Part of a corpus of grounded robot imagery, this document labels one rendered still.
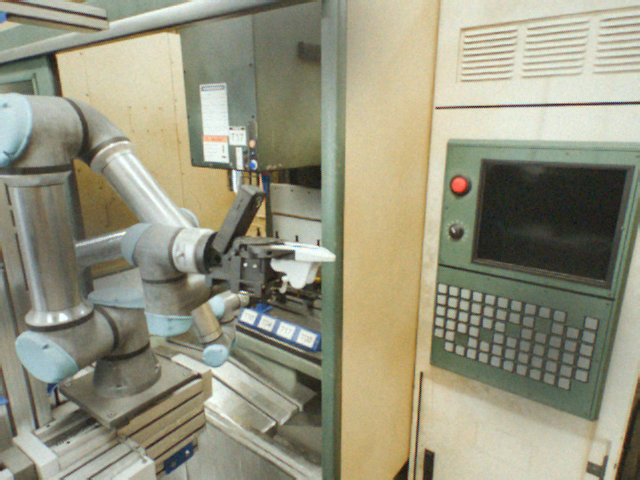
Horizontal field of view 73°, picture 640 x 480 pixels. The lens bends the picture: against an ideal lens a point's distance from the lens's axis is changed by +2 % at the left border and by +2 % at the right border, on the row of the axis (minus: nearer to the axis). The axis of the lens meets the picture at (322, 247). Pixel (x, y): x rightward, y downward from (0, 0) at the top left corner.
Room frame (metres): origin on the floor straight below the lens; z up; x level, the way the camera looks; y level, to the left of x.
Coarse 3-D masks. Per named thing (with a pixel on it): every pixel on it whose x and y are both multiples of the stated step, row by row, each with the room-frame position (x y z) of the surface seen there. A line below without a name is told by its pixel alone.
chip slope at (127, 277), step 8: (112, 272) 2.53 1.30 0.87; (120, 272) 2.57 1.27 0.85; (128, 272) 2.59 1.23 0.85; (136, 272) 2.61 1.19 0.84; (96, 280) 2.44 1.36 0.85; (104, 280) 2.46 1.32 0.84; (112, 280) 2.48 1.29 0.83; (120, 280) 2.50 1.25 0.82; (128, 280) 2.52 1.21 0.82; (136, 280) 2.54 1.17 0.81; (96, 288) 2.38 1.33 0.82; (104, 288) 2.40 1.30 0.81; (136, 288) 2.48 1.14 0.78
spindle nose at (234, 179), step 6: (228, 174) 2.03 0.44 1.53; (234, 174) 2.01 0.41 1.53; (240, 174) 2.01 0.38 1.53; (246, 174) 2.01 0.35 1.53; (252, 174) 2.03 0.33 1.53; (258, 174) 2.07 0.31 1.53; (228, 180) 2.03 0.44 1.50; (234, 180) 2.01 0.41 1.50; (240, 180) 2.01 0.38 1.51; (246, 180) 2.01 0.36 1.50; (252, 180) 2.03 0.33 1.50; (258, 180) 2.06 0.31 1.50; (228, 186) 2.04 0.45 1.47; (234, 186) 2.01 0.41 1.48; (240, 186) 2.01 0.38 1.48; (258, 186) 2.06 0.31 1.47
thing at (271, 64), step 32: (320, 0) 2.04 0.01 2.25; (192, 32) 1.94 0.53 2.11; (224, 32) 1.82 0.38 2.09; (256, 32) 1.74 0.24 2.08; (288, 32) 1.88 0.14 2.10; (320, 32) 2.04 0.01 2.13; (192, 64) 1.95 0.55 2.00; (224, 64) 1.83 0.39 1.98; (256, 64) 1.74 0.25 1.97; (288, 64) 1.87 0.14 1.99; (320, 64) 2.04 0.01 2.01; (192, 96) 1.96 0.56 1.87; (256, 96) 1.73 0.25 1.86; (288, 96) 1.87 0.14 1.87; (320, 96) 2.04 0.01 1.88; (192, 128) 1.97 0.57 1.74; (256, 128) 1.73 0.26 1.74; (288, 128) 1.87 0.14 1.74; (320, 128) 2.04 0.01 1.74; (192, 160) 1.98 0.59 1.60; (288, 160) 1.86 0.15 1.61; (320, 160) 2.04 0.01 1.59
